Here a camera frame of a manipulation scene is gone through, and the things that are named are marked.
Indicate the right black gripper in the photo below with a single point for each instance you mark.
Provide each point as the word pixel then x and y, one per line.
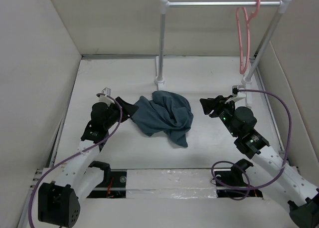
pixel 217 104

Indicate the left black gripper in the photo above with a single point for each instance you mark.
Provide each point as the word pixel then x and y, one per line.
pixel 129 109

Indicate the dark teal t shirt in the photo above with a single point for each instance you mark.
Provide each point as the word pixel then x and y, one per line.
pixel 166 112

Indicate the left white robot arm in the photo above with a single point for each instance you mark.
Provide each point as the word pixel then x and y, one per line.
pixel 59 202

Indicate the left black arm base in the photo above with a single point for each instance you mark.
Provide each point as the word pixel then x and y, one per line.
pixel 113 188

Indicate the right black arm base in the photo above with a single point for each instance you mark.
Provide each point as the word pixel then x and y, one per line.
pixel 232 176

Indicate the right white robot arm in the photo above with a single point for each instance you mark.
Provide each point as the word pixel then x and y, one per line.
pixel 263 167

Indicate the white and silver clothes rack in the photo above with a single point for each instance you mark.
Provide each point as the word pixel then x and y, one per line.
pixel 250 11

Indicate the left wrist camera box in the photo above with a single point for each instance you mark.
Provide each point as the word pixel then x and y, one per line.
pixel 106 91

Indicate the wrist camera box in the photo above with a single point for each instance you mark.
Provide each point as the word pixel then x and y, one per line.
pixel 236 95
pixel 106 91

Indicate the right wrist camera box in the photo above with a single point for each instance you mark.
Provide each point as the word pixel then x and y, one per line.
pixel 236 95

